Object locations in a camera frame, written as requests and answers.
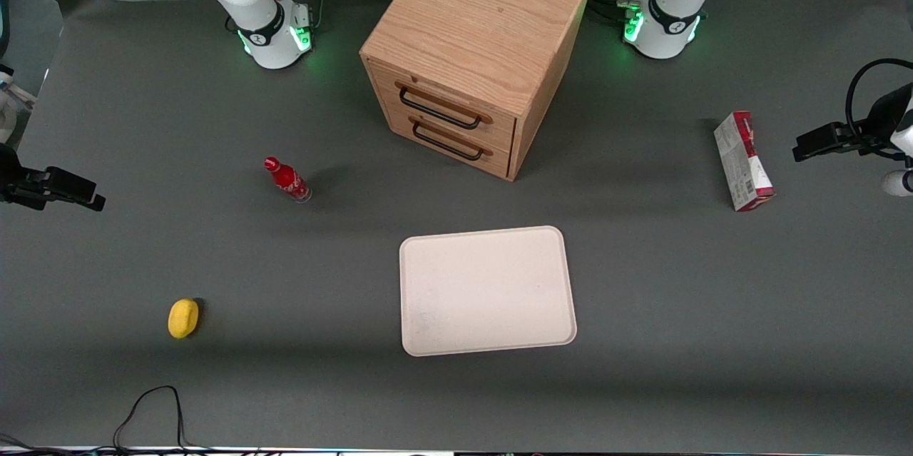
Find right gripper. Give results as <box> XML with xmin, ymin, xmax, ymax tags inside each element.
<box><xmin>0</xmin><ymin>144</ymin><xmax>106</xmax><ymax>213</ymax></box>

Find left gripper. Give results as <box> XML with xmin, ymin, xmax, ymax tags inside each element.
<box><xmin>792</xmin><ymin>83</ymin><xmax>913</xmax><ymax>161</ymax></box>

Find red cookie box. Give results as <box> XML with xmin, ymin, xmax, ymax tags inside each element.
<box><xmin>714</xmin><ymin>111</ymin><xmax>776</xmax><ymax>213</ymax></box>

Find cream plastic tray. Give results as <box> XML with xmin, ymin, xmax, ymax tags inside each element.
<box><xmin>399</xmin><ymin>226</ymin><xmax>578</xmax><ymax>358</ymax></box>

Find yellow lemon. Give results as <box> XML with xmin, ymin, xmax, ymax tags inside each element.
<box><xmin>168</xmin><ymin>298</ymin><xmax>200</xmax><ymax>340</ymax></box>

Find red cola bottle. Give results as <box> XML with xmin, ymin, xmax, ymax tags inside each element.
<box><xmin>263</xmin><ymin>156</ymin><xmax>312</xmax><ymax>204</ymax></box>

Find narrow wooden drawer front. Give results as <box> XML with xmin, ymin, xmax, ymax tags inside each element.
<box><xmin>384</xmin><ymin>101</ymin><xmax>514</xmax><ymax>181</ymax></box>

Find wide wooden drawer front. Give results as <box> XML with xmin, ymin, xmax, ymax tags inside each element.
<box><xmin>369</xmin><ymin>60</ymin><xmax>518</xmax><ymax>154</ymax></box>

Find wooden drawer cabinet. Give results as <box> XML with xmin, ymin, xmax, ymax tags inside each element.
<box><xmin>360</xmin><ymin>0</ymin><xmax>593</xmax><ymax>182</ymax></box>

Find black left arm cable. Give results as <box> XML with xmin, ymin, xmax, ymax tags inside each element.
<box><xmin>845</xmin><ymin>58</ymin><xmax>913</xmax><ymax>157</ymax></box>

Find black looped table cable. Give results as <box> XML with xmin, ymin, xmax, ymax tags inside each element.
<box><xmin>113</xmin><ymin>385</ymin><xmax>211</xmax><ymax>454</ymax></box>

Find tangled thin black cables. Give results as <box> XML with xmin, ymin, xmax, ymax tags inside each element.
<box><xmin>0</xmin><ymin>433</ymin><xmax>45</xmax><ymax>456</ymax></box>

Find long black drawer handle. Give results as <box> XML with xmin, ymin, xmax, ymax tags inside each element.
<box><xmin>394</xmin><ymin>81</ymin><xmax>494</xmax><ymax>131</ymax></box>

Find short black drawer handle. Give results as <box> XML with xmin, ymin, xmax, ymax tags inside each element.
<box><xmin>409</xmin><ymin>116</ymin><xmax>494</xmax><ymax>162</ymax></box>

